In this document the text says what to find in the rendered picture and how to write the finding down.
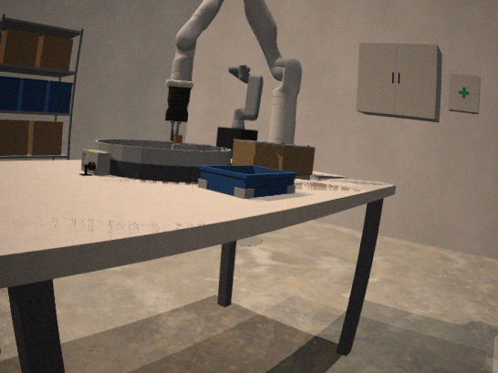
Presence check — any blue square tray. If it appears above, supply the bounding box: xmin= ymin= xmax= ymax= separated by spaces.
xmin=198 ymin=165 xmax=297 ymax=199

